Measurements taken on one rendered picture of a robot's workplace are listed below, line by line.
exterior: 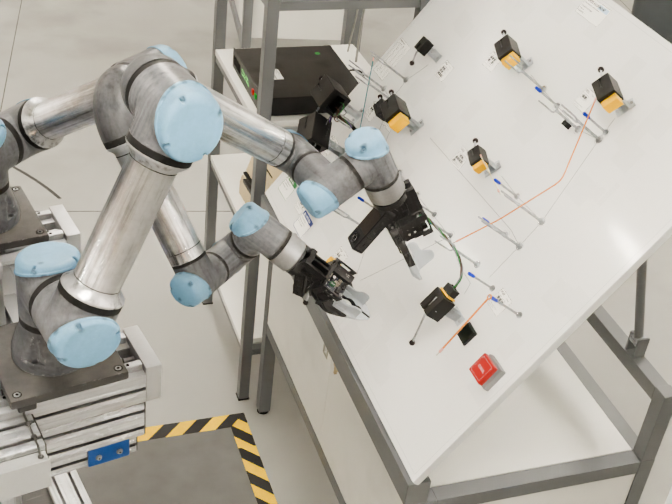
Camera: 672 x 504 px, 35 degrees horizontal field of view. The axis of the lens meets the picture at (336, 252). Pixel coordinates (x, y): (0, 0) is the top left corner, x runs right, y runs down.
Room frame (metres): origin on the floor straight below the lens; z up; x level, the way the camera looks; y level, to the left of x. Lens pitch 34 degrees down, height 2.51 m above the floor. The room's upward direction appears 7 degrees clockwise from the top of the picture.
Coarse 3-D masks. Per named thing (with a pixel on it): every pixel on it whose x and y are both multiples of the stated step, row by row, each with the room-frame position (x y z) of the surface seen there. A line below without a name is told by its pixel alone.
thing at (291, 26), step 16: (240, 0) 5.09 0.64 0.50; (256, 0) 4.88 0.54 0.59; (240, 16) 5.06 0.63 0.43; (256, 16) 4.88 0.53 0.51; (288, 16) 4.92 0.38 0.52; (304, 16) 4.94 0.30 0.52; (320, 16) 4.96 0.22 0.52; (336, 16) 4.98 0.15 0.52; (240, 32) 4.92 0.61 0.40; (256, 32) 4.88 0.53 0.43; (288, 32) 4.92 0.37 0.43; (304, 32) 4.94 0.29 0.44; (320, 32) 4.96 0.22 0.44; (336, 32) 4.98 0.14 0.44
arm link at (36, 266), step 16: (16, 256) 1.52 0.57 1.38; (32, 256) 1.52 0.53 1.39; (48, 256) 1.52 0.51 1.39; (64, 256) 1.53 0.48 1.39; (80, 256) 1.55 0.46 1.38; (16, 272) 1.50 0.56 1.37; (32, 272) 1.48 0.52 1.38; (48, 272) 1.48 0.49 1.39; (64, 272) 1.49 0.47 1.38; (16, 288) 1.51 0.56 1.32; (32, 288) 1.47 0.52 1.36; (32, 304) 1.44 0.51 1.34; (32, 320) 1.48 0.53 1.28
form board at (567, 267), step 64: (448, 0) 2.79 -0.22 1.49; (512, 0) 2.61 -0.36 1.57; (576, 0) 2.46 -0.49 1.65; (576, 64) 2.28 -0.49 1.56; (640, 64) 2.16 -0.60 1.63; (384, 128) 2.55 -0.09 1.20; (448, 128) 2.39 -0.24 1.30; (512, 128) 2.25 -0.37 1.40; (640, 128) 2.02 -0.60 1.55; (448, 192) 2.21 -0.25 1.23; (576, 192) 1.98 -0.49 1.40; (640, 192) 1.88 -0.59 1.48; (320, 256) 2.32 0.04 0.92; (384, 256) 2.17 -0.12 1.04; (448, 256) 2.05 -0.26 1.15; (512, 256) 1.94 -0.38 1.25; (576, 256) 1.84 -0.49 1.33; (640, 256) 1.75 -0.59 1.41; (384, 320) 2.01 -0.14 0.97; (448, 320) 1.89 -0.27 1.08; (512, 320) 1.80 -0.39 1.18; (576, 320) 1.71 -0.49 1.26; (384, 384) 1.85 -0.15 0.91; (448, 384) 1.75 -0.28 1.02; (512, 384) 1.66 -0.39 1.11; (448, 448) 1.62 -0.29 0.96
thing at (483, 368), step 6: (486, 354) 1.73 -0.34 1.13; (480, 360) 1.72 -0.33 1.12; (486, 360) 1.71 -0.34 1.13; (474, 366) 1.72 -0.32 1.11; (480, 366) 1.71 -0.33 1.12; (486, 366) 1.70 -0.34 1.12; (492, 366) 1.69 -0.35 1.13; (474, 372) 1.70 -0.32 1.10; (480, 372) 1.70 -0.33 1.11; (486, 372) 1.69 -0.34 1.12; (492, 372) 1.69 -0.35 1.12; (480, 378) 1.68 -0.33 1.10; (486, 378) 1.68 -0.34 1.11; (480, 384) 1.68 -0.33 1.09
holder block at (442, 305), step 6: (438, 288) 1.88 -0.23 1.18; (432, 294) 1.87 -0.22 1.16; (438, 294) 1.86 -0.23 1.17; (426, 300) 1.87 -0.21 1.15; (438, 300) 1.85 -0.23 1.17; (444, 300) 1.85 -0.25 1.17; (426, 306) 1.86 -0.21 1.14; (432, 306) 1.85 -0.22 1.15; (438, 306) 1.84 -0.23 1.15; (444, 306) 1.85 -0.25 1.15; (450, 306) 1.85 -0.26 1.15; (426, 312) 1.84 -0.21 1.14; (432, 312) 1.84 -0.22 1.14; (438, 312) 1.85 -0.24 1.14; (444, 312) 1.85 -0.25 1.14; (432, 318) 1.84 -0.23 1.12; (438, 318) 1.85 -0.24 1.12
